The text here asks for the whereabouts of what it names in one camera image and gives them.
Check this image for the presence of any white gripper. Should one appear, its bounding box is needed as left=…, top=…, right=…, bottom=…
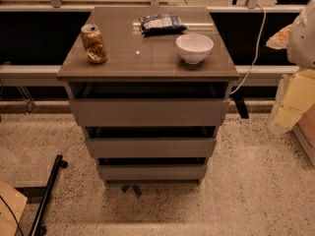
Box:
left=266, top=25, right=315, bottom=135

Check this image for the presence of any grey bottom drawer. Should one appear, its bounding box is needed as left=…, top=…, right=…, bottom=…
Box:
left=96, top=165, right=207, bottom=181

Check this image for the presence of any grey drawer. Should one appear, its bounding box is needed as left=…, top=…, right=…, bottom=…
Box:
left=96, top=165, right=207, bottom=181
left=69, top=99, right=229, bottom=127
left=86, top=138, right=217, bottom=158

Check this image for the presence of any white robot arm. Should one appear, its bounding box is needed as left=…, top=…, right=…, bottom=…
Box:
left=267, top=0, right=315, bottom=135

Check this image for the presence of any grey drawer cabinet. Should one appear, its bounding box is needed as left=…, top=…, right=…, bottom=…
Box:
left=56, top=6, right=240, bottom=186

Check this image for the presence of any grey top drawer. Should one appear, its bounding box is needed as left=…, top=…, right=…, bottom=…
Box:
left=69, top=99, right=229, bottom=127

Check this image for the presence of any grey middle drawer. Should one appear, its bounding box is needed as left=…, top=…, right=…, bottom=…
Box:
left=86, top=138, right=217, bottom=158

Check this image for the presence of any black table leg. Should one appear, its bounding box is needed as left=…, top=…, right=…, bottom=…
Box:
left=232, top=88, right=249, bottom=119

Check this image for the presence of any white ceramic bowl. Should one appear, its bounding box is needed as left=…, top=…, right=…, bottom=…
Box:
left=175, top=33, right=214, bottom=64

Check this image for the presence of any cardboard box right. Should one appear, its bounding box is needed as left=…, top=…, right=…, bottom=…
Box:
left=293, top=105, right=315, bottom=166

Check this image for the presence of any blue white snack bag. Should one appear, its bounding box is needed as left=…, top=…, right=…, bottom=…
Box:
left=139, top=13, right=187, bottom=35

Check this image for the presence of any crushed golden soda can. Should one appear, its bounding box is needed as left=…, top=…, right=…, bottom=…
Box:
left=81, top=24, right=107, bottom=64

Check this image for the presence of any black metal stand bar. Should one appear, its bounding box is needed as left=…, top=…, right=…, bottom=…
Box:
left=17, top=154, right=68, bottom=236

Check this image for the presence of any wooden board left corner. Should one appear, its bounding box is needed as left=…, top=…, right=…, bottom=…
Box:
left=0, top=179, right=28, bottom=236

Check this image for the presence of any white cable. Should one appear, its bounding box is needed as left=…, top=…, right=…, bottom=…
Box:
left=229, top=4, right=268, bottom=95

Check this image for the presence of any metal railing frame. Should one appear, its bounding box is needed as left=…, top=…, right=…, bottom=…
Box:
left=0, top=0, right=308, bottom=87

